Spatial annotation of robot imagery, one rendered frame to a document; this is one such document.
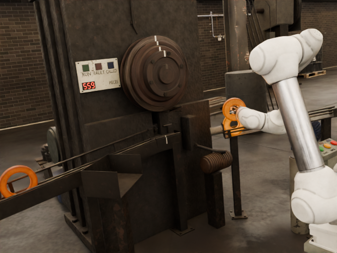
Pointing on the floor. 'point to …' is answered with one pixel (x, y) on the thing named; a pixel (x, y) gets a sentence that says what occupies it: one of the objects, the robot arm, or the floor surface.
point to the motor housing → (215, 185)
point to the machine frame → (122, 106)
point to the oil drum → (246, 90)
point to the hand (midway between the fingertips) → (233, 107)
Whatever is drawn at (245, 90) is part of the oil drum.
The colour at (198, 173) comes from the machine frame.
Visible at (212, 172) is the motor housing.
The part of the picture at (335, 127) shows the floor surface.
